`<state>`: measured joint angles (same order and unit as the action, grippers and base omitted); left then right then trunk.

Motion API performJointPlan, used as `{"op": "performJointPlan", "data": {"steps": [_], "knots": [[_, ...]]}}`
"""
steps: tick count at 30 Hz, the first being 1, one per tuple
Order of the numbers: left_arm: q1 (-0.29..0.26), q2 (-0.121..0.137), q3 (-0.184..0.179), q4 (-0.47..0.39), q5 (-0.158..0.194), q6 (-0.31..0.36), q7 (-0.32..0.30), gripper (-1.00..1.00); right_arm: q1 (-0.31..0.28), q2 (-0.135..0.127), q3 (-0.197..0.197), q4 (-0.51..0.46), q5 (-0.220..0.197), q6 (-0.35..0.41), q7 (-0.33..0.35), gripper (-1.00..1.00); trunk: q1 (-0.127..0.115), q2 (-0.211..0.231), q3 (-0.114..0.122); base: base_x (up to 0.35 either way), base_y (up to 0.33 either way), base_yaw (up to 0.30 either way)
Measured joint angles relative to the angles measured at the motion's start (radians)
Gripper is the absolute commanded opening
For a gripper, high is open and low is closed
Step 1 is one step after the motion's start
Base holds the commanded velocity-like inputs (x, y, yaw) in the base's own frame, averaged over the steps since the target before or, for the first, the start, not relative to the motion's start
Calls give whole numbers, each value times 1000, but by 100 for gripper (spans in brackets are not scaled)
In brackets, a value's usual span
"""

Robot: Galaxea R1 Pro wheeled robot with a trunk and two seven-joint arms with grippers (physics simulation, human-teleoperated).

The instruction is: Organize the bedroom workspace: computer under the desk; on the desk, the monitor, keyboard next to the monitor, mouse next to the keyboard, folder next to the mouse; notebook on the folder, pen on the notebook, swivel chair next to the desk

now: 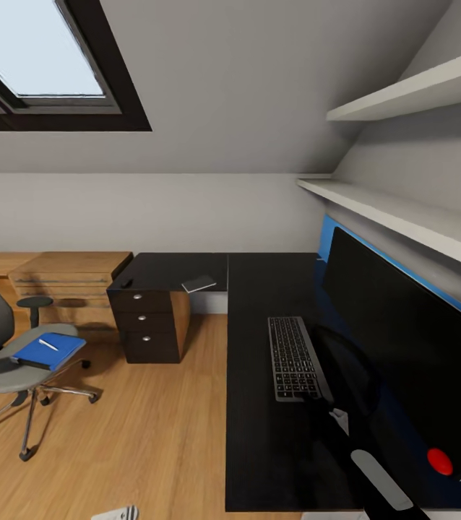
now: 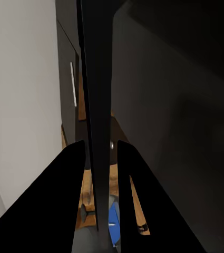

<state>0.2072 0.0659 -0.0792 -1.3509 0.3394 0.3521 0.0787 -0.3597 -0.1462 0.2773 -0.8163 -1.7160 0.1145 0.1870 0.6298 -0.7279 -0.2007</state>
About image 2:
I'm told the folder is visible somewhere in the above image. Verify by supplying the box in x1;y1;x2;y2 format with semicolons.
108;202;121;248

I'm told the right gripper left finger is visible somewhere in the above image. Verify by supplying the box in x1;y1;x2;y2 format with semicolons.
0;140;86;253

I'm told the notebook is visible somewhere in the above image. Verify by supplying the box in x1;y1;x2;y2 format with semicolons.
67;63;76;106

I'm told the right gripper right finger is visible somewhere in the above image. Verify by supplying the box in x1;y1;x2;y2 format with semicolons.
118;140;207;253

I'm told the swivel chair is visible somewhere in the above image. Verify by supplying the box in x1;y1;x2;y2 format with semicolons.
71;194;149;253

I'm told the keyboard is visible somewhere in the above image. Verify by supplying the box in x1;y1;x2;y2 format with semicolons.
76;0;128;249

